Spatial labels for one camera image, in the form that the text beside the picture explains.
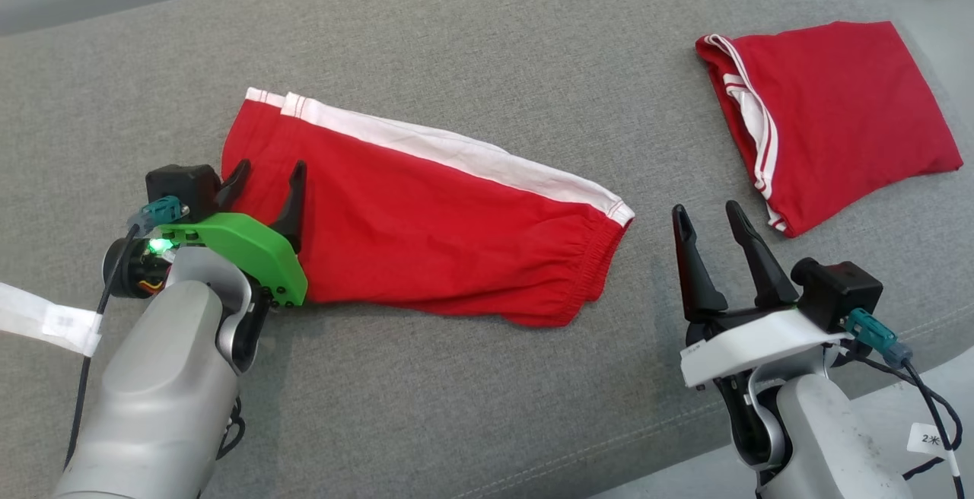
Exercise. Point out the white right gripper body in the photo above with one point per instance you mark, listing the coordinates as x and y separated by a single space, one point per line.
753 347

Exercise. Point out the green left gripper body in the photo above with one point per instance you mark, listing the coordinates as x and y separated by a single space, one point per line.
251 248

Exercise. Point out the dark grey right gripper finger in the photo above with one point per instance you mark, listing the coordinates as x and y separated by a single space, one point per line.
696 286
765 278

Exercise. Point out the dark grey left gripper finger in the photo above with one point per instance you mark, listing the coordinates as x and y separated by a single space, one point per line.
233 183
293 210

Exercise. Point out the red shorts with white stripe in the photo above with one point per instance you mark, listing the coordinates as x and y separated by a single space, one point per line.
426 233

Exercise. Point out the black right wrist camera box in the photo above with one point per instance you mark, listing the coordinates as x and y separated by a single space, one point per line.
841 290

